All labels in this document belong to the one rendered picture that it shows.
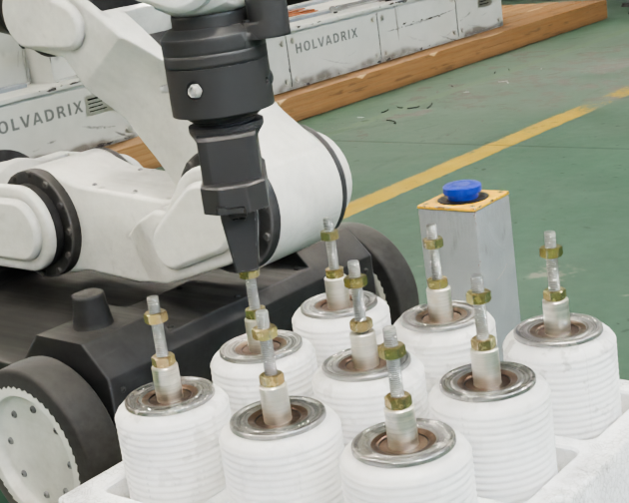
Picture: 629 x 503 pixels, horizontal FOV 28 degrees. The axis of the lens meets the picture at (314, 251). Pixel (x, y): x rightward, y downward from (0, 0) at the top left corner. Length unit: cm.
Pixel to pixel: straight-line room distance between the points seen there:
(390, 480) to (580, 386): 25
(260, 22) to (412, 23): 330
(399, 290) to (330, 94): 224
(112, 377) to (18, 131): 187
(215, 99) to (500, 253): 41
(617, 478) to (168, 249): 60
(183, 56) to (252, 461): 33
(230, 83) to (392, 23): 322
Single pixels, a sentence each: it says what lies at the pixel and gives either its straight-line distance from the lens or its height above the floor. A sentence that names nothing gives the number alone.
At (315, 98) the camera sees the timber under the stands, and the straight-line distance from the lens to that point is 381.
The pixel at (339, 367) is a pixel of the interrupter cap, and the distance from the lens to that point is 106.
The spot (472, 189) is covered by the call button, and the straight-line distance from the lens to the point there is 129.
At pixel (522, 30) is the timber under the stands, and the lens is 476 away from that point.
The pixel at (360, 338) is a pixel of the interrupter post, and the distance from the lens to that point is 104.
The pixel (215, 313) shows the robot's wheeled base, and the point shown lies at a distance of 146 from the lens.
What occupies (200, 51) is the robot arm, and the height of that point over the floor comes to 53.
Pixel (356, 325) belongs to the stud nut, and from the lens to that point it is 104.
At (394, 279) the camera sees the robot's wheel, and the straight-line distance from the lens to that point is 166.
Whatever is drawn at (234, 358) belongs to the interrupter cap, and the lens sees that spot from 111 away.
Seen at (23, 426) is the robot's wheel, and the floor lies 13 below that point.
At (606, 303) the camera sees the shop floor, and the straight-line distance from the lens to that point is 191.
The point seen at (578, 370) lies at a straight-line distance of 106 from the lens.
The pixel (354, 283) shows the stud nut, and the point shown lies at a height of 33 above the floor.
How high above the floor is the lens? 63
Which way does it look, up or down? 16 degrees down
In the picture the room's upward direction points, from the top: 8 degrees counter-clockwise
